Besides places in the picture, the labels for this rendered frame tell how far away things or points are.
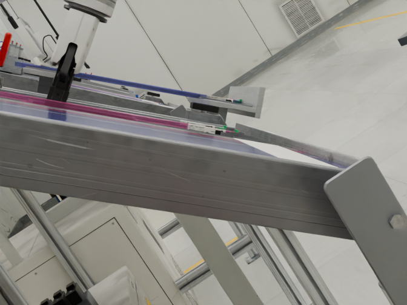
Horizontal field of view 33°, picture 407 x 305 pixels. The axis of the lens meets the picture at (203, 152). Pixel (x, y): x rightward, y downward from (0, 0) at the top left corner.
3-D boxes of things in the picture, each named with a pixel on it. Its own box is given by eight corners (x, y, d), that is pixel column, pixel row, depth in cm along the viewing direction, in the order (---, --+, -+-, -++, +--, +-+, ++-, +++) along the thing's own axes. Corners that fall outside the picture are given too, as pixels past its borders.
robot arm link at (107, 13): (68, -10, 120) (63, 6, 121) (66, -18, 112) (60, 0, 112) (115, 6, 122) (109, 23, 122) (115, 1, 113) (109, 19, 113)
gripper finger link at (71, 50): (75, 30, 115) (68, 55, 119) (63, 59, 109) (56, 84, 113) (82, 32, 115) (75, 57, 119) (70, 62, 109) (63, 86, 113)
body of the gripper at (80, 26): (67, 2, 121) (47, 64, 122) (64, -5, 111) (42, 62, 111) (109, 17, 122) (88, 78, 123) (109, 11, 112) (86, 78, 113)
